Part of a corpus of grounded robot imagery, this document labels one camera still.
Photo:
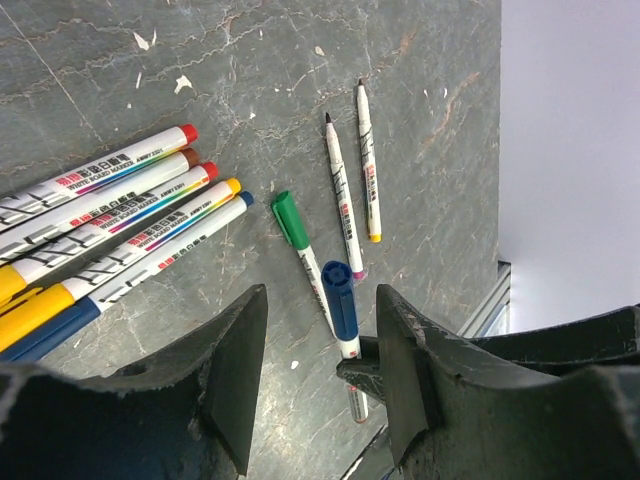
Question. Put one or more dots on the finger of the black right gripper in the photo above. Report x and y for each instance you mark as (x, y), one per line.
(365, 372)

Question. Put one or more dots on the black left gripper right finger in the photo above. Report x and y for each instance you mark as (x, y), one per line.
(554, 403)

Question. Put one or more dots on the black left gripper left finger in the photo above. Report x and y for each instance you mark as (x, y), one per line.
(186, 411)

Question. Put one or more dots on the blue cap marker group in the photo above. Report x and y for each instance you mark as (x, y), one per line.
(40, 341)
(338, 283)

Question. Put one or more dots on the purple cap marker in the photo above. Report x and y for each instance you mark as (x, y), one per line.
(344, 202)

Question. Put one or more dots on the red cap marker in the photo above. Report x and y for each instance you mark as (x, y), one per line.
(368, 164)

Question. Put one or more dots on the yellow cap marker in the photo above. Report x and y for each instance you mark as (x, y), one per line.
(50, 225)
(38, 263)
(41, 307)
(31, 202)

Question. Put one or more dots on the yellow cap marker top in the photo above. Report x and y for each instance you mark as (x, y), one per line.
(31, 202)

